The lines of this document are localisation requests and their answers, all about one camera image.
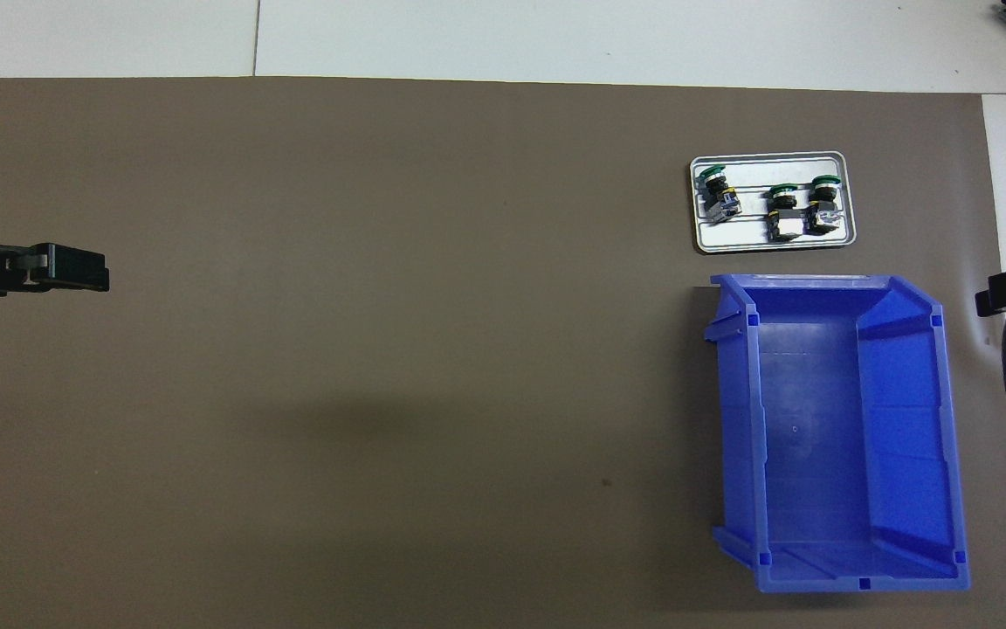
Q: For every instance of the green push button switch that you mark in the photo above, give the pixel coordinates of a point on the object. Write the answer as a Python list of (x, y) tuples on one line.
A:
[(784, 218), (823, 210), (720, 196)]

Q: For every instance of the blue plastic storage bin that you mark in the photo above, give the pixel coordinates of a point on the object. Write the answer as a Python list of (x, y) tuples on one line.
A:
[(817, 437)]

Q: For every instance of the silver metal tray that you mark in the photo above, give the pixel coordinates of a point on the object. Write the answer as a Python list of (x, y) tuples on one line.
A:
[(730, 240)]

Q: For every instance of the brown table mat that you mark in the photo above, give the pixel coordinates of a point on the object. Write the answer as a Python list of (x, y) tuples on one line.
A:
[(381, 437)]

